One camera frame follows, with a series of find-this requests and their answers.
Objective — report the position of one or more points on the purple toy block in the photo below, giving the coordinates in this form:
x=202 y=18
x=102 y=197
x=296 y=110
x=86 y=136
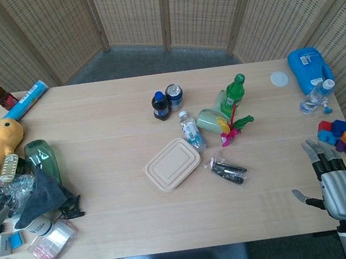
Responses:
x=342 y=147

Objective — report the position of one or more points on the light blue toy block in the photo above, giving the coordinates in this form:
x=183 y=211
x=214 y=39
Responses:
x=327 y=137

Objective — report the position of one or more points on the cola bottle blue cap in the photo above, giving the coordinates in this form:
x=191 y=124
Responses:
x=160 y=107

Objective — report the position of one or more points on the clear zip bags stack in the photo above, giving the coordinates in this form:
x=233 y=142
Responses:
x=54 y=244

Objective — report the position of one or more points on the green soda bottle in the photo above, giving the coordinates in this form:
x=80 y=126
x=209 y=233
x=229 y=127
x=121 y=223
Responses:
x=235 y=94

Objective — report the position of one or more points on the black binder clip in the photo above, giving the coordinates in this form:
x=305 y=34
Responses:
x=72 y=210

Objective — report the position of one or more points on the green translucent bottle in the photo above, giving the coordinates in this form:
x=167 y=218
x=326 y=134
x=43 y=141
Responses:
x=42 y=156

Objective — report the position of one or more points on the red toy block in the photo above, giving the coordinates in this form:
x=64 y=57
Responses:
x=324 y=126

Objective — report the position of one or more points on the dark grey cloth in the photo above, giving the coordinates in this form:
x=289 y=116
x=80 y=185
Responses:
x=42 y=194

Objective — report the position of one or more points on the honey bottle yellow cap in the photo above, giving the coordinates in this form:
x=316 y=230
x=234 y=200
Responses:
x=1 y=98

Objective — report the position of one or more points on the crumpled clear plastic bag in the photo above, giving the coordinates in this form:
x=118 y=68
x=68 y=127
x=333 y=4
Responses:
x=16 y=190

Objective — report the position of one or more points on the blue detergent jug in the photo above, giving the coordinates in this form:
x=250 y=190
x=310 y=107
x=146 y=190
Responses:
x=307 y=68

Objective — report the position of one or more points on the dark blue toy block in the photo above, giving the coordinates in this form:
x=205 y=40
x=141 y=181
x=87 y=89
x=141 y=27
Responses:
x=343 y=127

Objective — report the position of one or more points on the beige lidded lunch box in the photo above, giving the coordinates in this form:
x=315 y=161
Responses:
x=172 y=164

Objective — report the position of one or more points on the colourful feather shuttlecock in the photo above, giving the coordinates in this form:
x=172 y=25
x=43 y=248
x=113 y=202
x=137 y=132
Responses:
x=232 y=129

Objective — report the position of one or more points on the clear bottle with white cap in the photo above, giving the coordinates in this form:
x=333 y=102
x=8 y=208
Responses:
x=314 y=99

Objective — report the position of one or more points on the white paper cup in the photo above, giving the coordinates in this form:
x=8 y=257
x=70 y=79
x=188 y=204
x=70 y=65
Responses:
x=40 y=226

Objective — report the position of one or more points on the blue cling film roll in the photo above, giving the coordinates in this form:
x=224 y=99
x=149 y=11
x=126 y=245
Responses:
x=27 y=100

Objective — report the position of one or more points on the small blue box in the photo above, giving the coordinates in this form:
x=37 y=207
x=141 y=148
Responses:
x=16 y=240

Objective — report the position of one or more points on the white round lid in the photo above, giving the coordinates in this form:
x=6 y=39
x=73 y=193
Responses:
x=280 y=78

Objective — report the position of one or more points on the pale green cup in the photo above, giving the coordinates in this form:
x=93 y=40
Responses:
x=210 y=119

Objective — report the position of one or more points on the blue soda can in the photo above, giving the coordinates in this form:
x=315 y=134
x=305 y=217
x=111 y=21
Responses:
x=175 y=98

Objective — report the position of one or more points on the clear bottle yellow liquid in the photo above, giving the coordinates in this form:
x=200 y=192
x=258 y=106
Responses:
x=7 y=168

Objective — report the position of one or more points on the small blue clip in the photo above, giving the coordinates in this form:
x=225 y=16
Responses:
x=328 y=110

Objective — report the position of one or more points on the small clear water bottle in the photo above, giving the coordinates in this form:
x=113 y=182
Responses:
x=190 y=130

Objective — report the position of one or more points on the clear plastic bag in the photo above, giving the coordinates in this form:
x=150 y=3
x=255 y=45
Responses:
x=16 y=190
x=209 y=164

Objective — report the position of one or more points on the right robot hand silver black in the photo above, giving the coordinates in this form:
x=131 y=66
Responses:
x=342 y=190

